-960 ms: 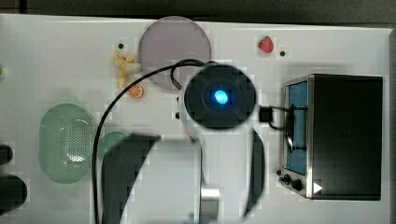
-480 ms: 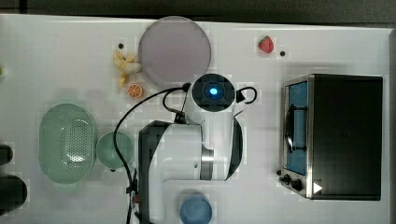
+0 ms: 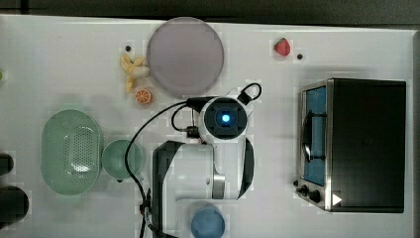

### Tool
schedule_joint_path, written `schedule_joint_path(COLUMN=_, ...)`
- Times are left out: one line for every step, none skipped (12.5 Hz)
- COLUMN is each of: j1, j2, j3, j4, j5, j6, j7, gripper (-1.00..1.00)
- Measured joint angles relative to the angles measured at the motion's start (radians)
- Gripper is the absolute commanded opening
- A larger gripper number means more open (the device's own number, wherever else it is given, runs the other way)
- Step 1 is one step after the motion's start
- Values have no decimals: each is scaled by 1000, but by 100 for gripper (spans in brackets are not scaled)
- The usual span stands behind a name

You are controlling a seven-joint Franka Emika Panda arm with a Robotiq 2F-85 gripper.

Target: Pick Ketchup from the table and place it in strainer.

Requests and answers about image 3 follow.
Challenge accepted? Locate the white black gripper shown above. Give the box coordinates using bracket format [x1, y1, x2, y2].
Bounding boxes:
[198, 90, 254, 145]

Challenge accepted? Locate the green plastic strainer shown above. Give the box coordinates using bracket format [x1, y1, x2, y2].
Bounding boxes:
[41, 109, 103, 195]

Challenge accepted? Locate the purple round plate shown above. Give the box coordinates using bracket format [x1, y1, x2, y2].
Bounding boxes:
[147, 17, 225, 97]

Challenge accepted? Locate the toy strawberry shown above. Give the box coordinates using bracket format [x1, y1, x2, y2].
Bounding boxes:
[273, 38, 290, 57]

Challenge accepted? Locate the black pot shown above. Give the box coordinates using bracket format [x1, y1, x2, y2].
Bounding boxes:
[0, 185, 30, 229]

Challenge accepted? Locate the silver toaster oven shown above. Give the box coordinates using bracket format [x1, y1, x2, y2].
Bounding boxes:
[293, 78, 406, 213]

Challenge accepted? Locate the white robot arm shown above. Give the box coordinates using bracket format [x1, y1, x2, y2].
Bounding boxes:
[149, 89, 255, 238]

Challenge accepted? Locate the peeled toy banana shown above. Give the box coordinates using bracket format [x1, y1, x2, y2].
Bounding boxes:
[120, 54, 150, 93]

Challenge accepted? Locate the toy orange slice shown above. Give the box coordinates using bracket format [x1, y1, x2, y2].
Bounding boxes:
[135, 88, 154, 105]

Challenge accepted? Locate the green plastic cup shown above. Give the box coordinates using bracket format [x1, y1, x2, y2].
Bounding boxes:
[101, 140, 144, 181]

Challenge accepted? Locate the black round bowl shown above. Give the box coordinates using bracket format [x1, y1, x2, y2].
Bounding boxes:
[0, 154, 14, 176]

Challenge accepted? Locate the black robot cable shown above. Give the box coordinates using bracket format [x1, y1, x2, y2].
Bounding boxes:
[124, 82, 263, 238]

